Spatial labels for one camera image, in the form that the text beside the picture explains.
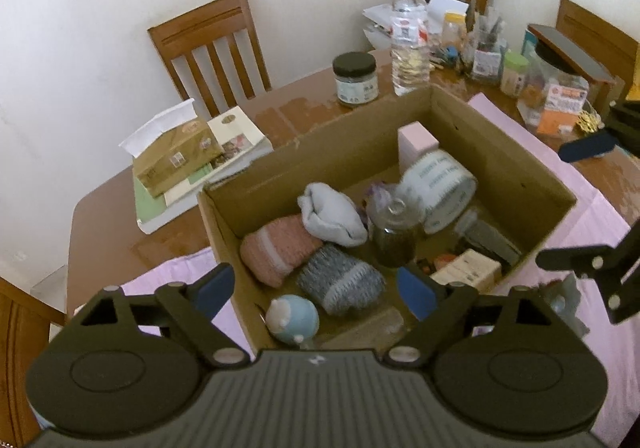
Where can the brown tissue box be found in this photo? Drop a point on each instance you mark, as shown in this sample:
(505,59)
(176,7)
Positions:
(175,153)

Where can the grey knit sock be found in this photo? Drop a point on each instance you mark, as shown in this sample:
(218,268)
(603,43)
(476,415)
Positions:
(340,278)

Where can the glass jar with dark contents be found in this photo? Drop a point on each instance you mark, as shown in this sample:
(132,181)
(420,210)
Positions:
(395,238)

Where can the white sock with blue stripe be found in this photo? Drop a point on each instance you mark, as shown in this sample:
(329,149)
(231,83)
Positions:
(330,213)

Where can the black lid jar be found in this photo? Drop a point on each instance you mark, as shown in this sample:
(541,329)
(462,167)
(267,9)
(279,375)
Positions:
(355,83)

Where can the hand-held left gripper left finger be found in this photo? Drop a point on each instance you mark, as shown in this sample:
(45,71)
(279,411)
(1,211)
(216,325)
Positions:
(215,285)

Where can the light blue figurine toy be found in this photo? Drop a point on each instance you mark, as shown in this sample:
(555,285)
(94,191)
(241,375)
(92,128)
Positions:
(292,318)

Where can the clear container with brown lid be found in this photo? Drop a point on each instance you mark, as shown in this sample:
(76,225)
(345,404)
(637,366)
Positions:
(560,103)

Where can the green lid small jar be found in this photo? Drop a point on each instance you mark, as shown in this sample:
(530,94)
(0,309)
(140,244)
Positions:
(514,76)

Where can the pink tablecloth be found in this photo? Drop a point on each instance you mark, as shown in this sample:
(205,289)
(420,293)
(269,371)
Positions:
(600,218)

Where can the grey box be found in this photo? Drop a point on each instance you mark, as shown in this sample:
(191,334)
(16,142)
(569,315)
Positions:
(490,238)

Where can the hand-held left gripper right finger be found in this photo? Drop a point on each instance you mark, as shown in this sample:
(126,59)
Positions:
(417,290)

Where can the clear plastic wrapper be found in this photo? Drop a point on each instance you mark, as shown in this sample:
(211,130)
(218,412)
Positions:
(565,300)

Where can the clear pen holder jar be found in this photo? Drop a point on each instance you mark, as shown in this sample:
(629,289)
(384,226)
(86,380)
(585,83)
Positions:
(487,61)

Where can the coloured binder clips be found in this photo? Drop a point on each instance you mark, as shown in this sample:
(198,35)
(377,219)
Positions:
(447,56)

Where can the golden ornament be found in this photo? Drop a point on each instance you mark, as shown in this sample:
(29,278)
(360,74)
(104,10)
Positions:
(589,122)

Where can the pink carton box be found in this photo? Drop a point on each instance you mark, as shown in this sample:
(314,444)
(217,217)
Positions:
(417,141)

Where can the yellow lid jar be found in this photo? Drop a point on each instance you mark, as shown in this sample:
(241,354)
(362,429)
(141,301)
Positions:
(454,33)

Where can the green paper folder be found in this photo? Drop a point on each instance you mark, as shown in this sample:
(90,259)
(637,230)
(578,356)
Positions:
(150,205)

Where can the brown wooden desktop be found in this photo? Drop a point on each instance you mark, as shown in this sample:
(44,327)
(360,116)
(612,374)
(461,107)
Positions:
(300,113)

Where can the white paper stack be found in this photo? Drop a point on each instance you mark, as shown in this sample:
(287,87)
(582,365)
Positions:
(445,3)

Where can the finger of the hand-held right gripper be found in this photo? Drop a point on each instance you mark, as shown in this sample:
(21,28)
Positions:
(575,258)
(585,146)

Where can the clear plastic water bottle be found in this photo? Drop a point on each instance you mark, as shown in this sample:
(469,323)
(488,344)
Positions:
(410,58)

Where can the clear packing tape roll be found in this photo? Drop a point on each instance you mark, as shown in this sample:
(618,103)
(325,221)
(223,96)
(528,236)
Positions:
(440,183)

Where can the white printed carton box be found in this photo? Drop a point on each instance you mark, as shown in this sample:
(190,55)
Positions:
(470,268)

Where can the brown cardboard box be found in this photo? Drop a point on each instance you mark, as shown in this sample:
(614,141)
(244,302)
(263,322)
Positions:
(500,168)

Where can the pink knit sock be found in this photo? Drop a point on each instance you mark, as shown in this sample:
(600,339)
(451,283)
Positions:
(280,248)

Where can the orange cartoon box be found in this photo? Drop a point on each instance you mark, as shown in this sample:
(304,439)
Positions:
(444,259)

